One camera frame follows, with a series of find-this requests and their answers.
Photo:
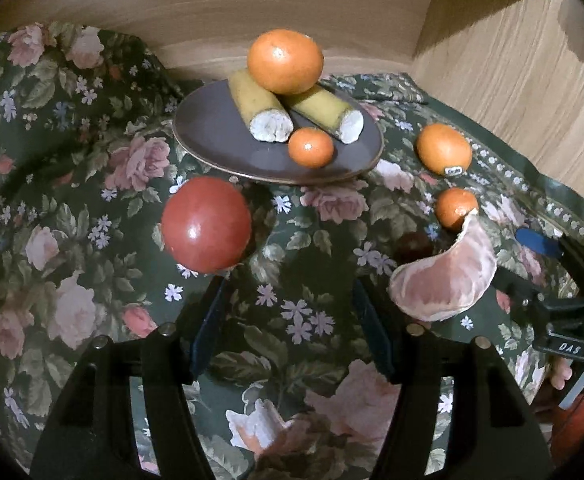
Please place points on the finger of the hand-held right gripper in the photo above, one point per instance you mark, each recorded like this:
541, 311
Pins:
524, 287
537, 243

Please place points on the red apple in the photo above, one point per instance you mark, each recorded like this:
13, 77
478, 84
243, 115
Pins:
206, 224

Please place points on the cut banana piece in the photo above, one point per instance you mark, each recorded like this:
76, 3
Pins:
262, 107
329, 110

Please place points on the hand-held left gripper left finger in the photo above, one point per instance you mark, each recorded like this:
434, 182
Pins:
208, 327

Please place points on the person's right hand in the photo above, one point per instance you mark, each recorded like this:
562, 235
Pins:
561, 374

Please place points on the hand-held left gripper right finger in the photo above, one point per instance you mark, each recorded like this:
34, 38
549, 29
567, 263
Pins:
371, 332

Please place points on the dark brown plate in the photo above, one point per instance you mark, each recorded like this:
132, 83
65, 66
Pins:
222, 135

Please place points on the floral dark green blanket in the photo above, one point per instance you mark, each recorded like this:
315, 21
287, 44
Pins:
72, 185

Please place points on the orange with sticker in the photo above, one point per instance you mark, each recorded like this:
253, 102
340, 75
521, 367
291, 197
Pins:
443, 149

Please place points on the dark round fruit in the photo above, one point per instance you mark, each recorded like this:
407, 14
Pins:
414, 248

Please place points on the small mandarin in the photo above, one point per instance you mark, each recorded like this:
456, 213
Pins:
452, 207
311, 148

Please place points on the large orange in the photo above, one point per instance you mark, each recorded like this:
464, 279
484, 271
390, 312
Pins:
286, 61

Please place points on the peeled pomelo segment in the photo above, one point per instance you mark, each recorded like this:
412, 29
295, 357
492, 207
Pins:
446, 280

